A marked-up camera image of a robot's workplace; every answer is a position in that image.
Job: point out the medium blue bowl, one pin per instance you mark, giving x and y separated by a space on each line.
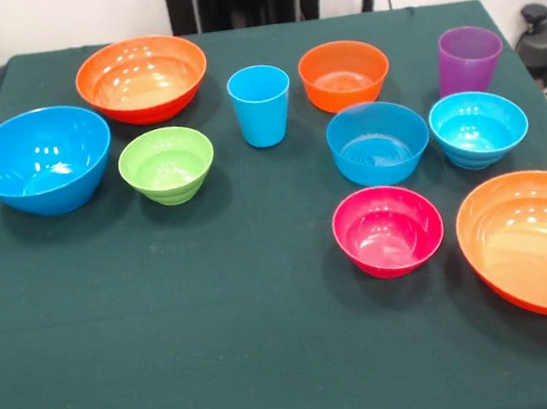
377 150

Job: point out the pink bowl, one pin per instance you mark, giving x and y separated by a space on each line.
388 235

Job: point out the blue cup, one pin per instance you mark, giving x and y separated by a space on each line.
262 115

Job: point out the green ribbed bowl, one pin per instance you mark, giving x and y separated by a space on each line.
167 168

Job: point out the small orange bowl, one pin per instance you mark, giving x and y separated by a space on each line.
345 79

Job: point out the dark green tablecloth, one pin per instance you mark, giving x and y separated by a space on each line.
169 329

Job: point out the large orange bowl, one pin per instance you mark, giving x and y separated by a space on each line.
535 240
141 80

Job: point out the light blue ribbed bowl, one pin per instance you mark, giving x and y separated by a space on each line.
478 132

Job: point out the purple cup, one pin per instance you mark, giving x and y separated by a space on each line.
467 68

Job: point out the large blue bowl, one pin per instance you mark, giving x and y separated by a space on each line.
40 159

